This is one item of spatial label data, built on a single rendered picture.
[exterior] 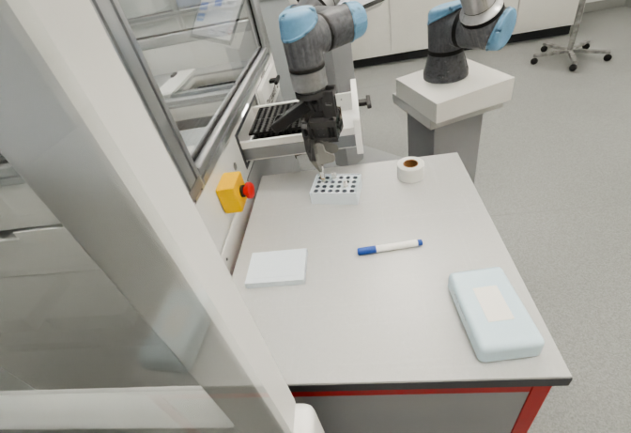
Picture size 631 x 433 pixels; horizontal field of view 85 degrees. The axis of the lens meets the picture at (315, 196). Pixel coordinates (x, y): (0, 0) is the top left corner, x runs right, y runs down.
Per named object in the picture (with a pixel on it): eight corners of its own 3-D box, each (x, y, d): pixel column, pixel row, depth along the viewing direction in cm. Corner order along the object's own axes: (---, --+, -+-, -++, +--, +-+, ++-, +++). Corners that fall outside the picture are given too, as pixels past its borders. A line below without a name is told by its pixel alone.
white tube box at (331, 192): (362, 184, 94) (361, 173, 92) (358, 205, 88) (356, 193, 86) (318, 184, 98) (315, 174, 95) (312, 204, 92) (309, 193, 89)
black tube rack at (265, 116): (329, 115, 114) (326, 97, 110) (328, 143, 100) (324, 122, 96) (264, 125, 117) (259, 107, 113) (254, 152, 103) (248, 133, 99)
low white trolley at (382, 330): (444, 306, 144) (457, 151, 98) (498, 502, 96) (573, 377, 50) (308, 314, 153) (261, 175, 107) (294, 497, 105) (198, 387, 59)
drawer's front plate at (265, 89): (280, 88, 147) (273, 62, 140) (269, 119, 125) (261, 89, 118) (276, 89, 147) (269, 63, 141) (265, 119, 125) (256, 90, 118)
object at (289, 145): (353, 108, 116) (351, 90, 112) (356, 147, 96) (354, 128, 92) (239, 124, 122) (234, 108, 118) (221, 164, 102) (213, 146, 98)
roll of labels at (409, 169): (427, 171, 94) (428, 158, 91) (419, 185, 90) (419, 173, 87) (403, 166, 97) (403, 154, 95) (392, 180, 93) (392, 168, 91)
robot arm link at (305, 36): (327, 3, 64) (290, 16, 61) (335, 63, 71) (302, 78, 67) (302, 2, 69) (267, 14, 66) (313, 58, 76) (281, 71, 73)
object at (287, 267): (307, 253, 78) (306, 247, 77) (305, 284, 71) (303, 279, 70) (253, 257, 80) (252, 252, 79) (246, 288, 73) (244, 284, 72)
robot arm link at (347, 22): (333, -2, 77) (295, 11, 73) (369, -3, 70) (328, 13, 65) (339, 35, 82) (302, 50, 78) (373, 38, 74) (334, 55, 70)
